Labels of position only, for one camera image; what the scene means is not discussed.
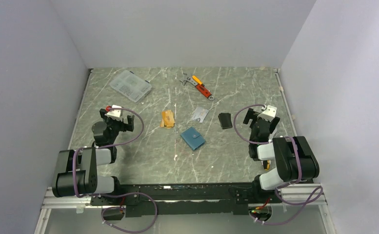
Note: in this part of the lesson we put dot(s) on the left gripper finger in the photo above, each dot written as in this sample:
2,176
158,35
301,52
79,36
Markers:
103,113
130,123

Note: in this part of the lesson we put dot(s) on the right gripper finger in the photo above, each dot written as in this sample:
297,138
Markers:
249,116
275,122

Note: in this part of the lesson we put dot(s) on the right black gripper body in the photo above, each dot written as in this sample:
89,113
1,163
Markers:
251,134

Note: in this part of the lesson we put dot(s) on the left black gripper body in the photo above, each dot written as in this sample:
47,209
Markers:
115,126

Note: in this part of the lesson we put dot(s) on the orange credit cards stack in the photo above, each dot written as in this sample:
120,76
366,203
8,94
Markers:
167,120

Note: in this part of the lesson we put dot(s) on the blue card holder wallet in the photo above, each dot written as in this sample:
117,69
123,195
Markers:
193,138

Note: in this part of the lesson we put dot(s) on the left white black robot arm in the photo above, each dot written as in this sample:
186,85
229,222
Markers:
76,172

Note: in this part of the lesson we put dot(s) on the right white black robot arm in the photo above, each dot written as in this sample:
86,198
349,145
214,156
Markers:
288,160

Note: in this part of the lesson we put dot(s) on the black card case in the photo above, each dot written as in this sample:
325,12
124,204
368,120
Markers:
225,120

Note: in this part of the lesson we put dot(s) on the silver grey card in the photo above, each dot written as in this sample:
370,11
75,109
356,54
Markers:
199,114

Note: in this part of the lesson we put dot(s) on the clear plastic organizer box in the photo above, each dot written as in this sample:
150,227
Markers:
130,85

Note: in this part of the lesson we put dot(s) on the red adjustable wrench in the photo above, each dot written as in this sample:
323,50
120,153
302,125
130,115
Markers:
187,78

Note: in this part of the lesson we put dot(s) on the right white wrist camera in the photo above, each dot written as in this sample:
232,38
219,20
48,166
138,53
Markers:
268,113

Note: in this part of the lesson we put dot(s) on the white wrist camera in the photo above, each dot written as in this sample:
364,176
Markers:
268,113
114,112

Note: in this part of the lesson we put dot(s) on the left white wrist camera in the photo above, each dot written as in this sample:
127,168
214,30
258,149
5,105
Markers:
114,112

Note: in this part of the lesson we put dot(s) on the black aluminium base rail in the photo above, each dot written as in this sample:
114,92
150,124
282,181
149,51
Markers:
179,199

